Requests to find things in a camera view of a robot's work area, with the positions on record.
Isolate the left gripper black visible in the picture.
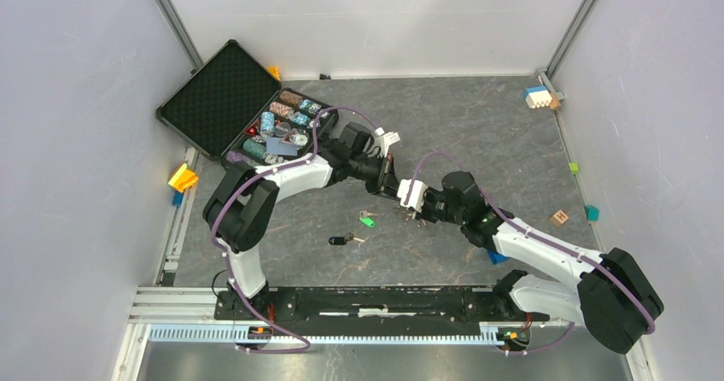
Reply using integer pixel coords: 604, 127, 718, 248
349, 153, 403, 202

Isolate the keyring with bunch of keys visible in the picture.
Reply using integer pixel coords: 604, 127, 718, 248
395, 208, 428, 228

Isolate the key with green tag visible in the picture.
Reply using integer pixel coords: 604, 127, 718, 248
359, 210, 377, 228

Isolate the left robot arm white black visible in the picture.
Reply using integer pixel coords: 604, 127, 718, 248
202, 122, 400, 319

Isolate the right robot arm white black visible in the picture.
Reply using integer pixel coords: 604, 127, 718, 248
398, 171, 664, 355

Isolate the key with black tag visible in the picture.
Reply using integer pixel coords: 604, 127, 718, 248
328, 233, 365, 246

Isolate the wooden letter cube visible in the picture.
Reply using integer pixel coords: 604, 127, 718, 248
549, 210, 569, 227

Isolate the blue card in case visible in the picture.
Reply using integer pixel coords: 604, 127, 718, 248
265, 138, 298, 156

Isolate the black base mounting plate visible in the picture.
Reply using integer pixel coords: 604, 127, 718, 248
214, 285, 551, 337

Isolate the white blue toy brick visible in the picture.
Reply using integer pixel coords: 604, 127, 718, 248
524, 85, 553, 108

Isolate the teal cube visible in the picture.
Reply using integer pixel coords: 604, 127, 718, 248
584, 204, 599, 223

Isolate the orange block behind case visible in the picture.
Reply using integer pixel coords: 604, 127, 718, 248
267, 66, 281, 81

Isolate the black poker chip case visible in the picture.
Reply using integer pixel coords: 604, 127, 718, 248
155, 39, 339, 165

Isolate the yellow orange toy block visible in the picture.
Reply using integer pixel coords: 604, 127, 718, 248
167, 162, 199, 193

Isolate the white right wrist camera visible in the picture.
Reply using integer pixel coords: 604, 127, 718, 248
397, 179, 428, 213

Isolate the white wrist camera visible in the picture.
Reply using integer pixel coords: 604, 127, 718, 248
372, 127, 400, 157
397, 179, 428, 213

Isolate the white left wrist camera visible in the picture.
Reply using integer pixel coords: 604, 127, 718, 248
372, 127, 400, 157

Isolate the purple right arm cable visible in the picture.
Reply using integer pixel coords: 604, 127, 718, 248
413, 150, 657, 357

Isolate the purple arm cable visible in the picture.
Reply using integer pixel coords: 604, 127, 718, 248
210, 105, 381, 355
413, 150, 657, 357

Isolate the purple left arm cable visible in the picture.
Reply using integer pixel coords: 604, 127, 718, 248
210, 105, 381, 355

